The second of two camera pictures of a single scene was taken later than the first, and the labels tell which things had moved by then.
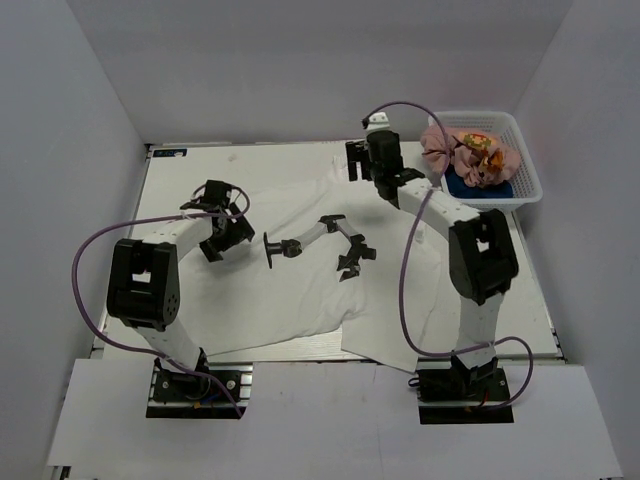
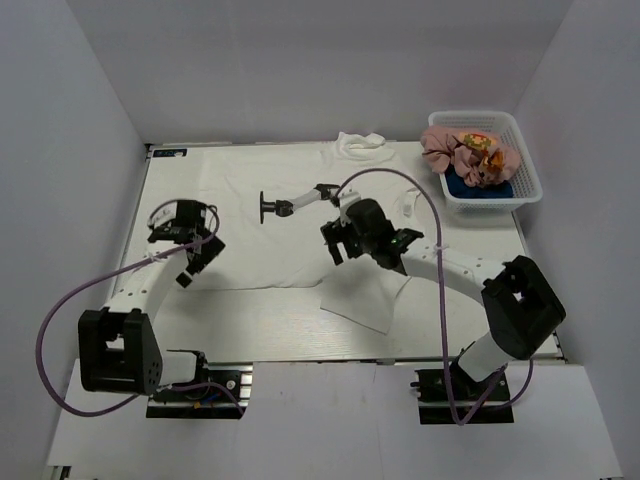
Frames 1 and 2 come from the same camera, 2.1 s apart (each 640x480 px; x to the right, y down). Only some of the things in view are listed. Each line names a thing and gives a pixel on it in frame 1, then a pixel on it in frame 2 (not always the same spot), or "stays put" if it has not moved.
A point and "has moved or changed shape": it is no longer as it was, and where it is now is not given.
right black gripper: (359, 153) to (338, 232)
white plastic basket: (526, 185) stays put
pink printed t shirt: (478, 157) stays put
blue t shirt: (458, 188) stays put
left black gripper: (240, 229) to (212, 249)
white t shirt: (326, 259) has moved or changed shape
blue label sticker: (170, 153) stays put
